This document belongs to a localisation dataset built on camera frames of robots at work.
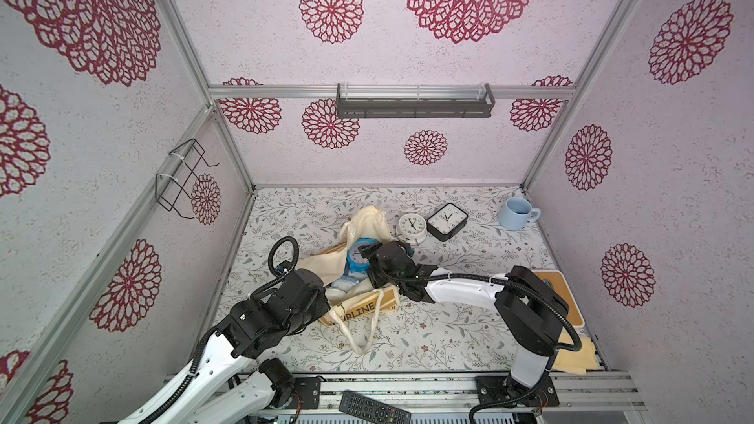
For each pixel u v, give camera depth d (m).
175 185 0.75
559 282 0.89
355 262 0.90
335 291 0.81
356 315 0.82
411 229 1.03
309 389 0.75
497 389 0.73
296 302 0.49
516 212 1.06
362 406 0.70
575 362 0.76
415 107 0.88
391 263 0.68
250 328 0.45
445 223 1.06
